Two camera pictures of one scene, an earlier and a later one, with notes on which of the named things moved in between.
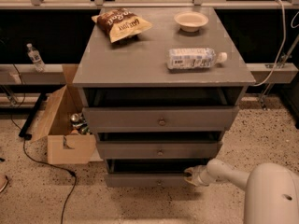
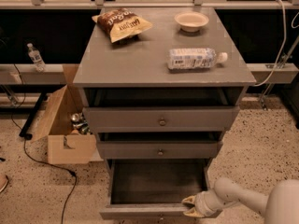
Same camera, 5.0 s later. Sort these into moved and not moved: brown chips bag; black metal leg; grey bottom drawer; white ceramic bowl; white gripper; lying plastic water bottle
Moved: white gripper; grey bottom drawer
Not moved: black metal leg; lying plastic water bottle; brown chips bag; white ceramic bowl
